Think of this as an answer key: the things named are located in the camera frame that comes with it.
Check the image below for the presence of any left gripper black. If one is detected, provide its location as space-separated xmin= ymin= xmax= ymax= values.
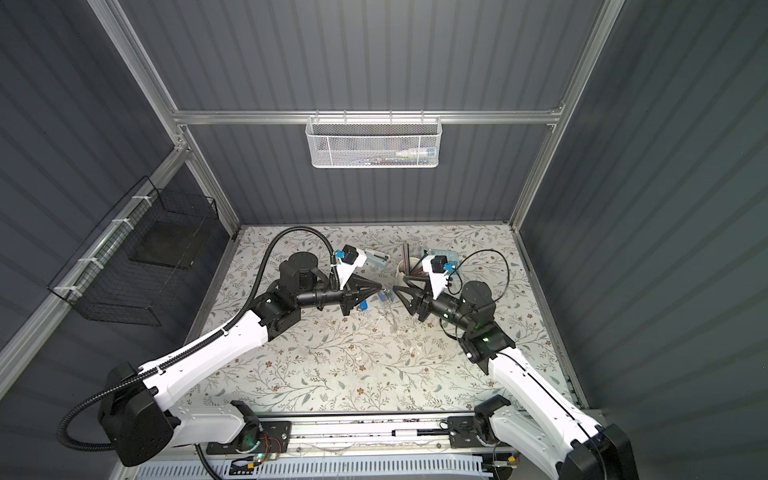
xmin=296 ymin=274 xmax=382 ymax=317

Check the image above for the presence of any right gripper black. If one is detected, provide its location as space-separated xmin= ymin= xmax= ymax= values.
xmin=394 ymin=275 xmax=474 ymax=336

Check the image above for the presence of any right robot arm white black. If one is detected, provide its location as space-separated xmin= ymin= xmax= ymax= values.
xmin=393 ymin=277 xmax=639 ymax=479

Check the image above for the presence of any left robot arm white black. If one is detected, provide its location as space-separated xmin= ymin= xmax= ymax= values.
xmin=97 ymin=245 xmax=382 ymax=467

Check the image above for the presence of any white pencil cup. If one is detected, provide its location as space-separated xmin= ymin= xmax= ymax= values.
xmin=395 ymin=261 xmax=413 ymax=287

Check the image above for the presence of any light blue stapler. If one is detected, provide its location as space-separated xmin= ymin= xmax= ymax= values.
xmin=365 ymin=250 xmax=390 ymax=269

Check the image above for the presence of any glue tube in basket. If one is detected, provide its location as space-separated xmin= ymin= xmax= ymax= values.
xmin=378 ymin=147 xmax=438 ymax=164

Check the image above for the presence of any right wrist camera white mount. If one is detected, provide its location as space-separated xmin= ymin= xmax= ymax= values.
xmin=422 ymin=255 xmax=455 ymax=300

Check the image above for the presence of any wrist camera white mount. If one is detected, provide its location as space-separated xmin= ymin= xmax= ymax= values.
xmin=422 ymin=255 xmax=455 ymax=300
xmin=334 ymin=245 xmax=367 ymax=290

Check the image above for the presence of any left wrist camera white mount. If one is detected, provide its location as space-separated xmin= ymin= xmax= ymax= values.
xmin=334 ymin=245 xmax=367 ymax=290

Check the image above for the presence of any white wire mesh basket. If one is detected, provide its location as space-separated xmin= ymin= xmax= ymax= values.
xmin=305 ymin=118 xmax=443 ymax=169

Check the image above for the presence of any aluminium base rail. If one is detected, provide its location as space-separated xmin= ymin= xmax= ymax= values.
xmin=125 ymin=413 xmax=541 ymax=463

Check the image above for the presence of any black wire basket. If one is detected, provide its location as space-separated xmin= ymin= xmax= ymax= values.
xmin=48 ymin=178 xmax=219 ymax=327

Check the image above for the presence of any black corrugated cable conduit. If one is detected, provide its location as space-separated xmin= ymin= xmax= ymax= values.
xmin=56 ymin=225 xmax=337 ymax=452

